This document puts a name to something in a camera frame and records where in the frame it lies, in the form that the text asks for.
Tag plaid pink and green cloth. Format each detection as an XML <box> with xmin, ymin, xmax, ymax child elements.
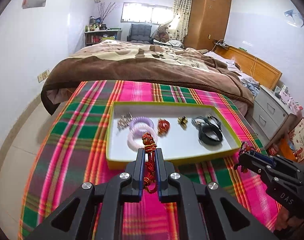
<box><xmin>18</xmin><ymin>80</ymin><xmax>282</xmax><ymax>240</ymax></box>

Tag window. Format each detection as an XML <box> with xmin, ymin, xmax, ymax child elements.
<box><xmin>121</xmin><ymin>2</ymin><xmax>173</xmax><ymax>24</ymax></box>

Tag brown blanket bed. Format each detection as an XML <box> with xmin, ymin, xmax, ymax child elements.
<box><xmin>41</xmin><ymin>39</ymin><xmax>255</xmax><ymax>115</ymax></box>

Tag yellow cable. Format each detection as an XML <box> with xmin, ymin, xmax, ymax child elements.
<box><xmin>250</xmin><ymin>56</ymin><xmax>258</xmax><ymax>77</ymax></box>

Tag purple coil hair tie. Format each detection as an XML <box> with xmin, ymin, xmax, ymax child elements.
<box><xmin>129</xmin><ymin>116</ymin><xmax>155</xmax><ymax>133</ymax></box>

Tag light blue clothing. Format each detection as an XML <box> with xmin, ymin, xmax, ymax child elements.
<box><xmin>240</xmin><ymin>77</ymin><xmax>260</xmax><ymax>97</ymax></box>

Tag white shelf with bottles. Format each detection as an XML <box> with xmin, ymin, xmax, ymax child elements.
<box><xmin>84</xmin><ymin>29</ymin><xmax>123</xmax><ymax>47</ymax></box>

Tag white tray with yellow-green rim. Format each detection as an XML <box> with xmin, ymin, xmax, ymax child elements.
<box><xmin>106</xmin><ymin>102</ymin><xmax>242</xmax><ymax>171</ymax></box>

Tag grey nightstand with drawers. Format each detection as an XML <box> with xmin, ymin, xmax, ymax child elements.
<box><xmin>252</xmin><ymin>85</ymin><xmax>303</xmax><ymax>150</ymax></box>

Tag black band bracelet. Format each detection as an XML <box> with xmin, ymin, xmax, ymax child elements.
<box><xmin>198</xmin><ymin>125</ymin><xmax>224</xmax><ymax>145</ymax></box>

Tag pink coil hair tie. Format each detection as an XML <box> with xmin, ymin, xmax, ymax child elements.
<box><xmin>127</xmin><ymin>127</ymin><xmax>159</xmax><ymax>151</ymax></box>

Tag dried branches in vase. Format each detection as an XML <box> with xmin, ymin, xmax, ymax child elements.
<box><xmin>97</xmin><ymin>2</ymin><xmax>117</xmax><ymax>25</ymax></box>

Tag wooden headboard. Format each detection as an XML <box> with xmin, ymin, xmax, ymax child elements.
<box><xmin>213</xmin><ymin>45</ymin><xmax>283</xmax><ymax>90</ymax></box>

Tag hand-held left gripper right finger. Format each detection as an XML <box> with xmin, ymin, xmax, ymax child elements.
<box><xmin>155</xmin><ymin>148</ymin><xmax>280</xmax><ymax>240</ymax></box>

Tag red bead ornament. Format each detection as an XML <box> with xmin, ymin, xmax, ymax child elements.
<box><xmin>157</xmin><ymin>119</ymin><xmax>170</xmax><ymax>135</ymax></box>

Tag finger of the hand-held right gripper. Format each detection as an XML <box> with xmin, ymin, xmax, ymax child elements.
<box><xmin>249</xmin><ymin>150</ymin><xmax>304</xmax><ymax>173</ymax></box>
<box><xmin>239</xmin><ymin>154</ymin><xmax>304</xmax><ymax>218</ymax></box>

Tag silver chain bracelet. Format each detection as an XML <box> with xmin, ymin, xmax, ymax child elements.
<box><xmin>116</xmin><ymin>112</ymin><xmax>133</xmax><ymax>130</ymax></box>

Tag wall socket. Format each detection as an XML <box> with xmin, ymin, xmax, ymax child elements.
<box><xmin>38</xmin><ymin>69</ymin><xmax>51</xmax><ymax>83</ymax></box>

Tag grey-blue cord bracelet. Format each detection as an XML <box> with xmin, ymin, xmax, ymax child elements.
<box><xmin>191</xmin><ymin>115</ymin><xmax>222</xmax><ymax>130</ymax></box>

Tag patterned curtain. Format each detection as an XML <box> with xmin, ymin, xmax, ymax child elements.
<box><xmin>168</xmin><ymin>0</ymin><xmax>194</xmax><ymax>47</ymax></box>

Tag wooden wardrobe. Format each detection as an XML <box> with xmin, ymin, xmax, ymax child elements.
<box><xmin>184</xmin><ymin>0</ymin><xmax>232</xmax><ymax>52</ymax></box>

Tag brown teddy bear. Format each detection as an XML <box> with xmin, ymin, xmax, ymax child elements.
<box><xmin>154</xmin><ymin>25</ymin><xmax>170</xmax><ymax>43</ymax></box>

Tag person's right hand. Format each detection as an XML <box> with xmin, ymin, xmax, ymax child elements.
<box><xmin>277</xmin><ymin>206</ymin><xmax>304</xmax><ymax>230</ymax></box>

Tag red patterned bag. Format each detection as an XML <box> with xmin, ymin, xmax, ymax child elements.
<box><xmin>288</xmin><ymin>117</ymin><xmax>304</xmax><ymax>163</ymax></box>

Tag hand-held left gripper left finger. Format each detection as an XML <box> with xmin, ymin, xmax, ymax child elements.
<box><xmin>23</xmin><ymin>148</ymin><xmax>145</xmax><ymax>240</ymax></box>

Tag dark grey armchair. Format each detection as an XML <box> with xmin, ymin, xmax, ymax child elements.
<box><xmin>127</xmin><ymin>24</ymin><xmax>155</xmax><ymax>43</ymax></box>

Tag red beaded bracelet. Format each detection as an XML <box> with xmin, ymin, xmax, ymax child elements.
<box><xmin>238</xmin><ymin>142</ymin><xmax>255</xmax><ymax>173</ymax></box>

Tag red braided bracelet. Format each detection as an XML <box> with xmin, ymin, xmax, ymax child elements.
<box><xmin>141</xmin><ymin>131</ymin><xmax>159</xmax><ymax>194</ymax></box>

